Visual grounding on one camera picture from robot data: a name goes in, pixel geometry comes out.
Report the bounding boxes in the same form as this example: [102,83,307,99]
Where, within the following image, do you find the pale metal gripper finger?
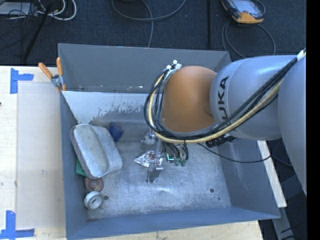
[133,150,156,168]
[145,159,165,184]

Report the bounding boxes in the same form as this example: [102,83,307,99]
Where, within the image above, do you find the grey metal bin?
[57,43,282,240]

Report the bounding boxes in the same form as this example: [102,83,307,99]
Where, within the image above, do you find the blue crumpled object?
[108,123,125,142]

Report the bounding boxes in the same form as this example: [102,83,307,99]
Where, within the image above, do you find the grey oval metal tin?
[69,123,124,180]

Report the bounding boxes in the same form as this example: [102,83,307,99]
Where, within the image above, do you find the green flat object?
[75,158,88,178]

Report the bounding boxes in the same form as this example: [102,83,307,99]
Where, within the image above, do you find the pale wood board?
[15,80,67,231]

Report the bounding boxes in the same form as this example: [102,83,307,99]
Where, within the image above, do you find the red-brown ring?
[84,176,105,193]

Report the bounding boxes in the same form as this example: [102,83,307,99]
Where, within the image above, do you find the white ring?
[83,190,104,211]

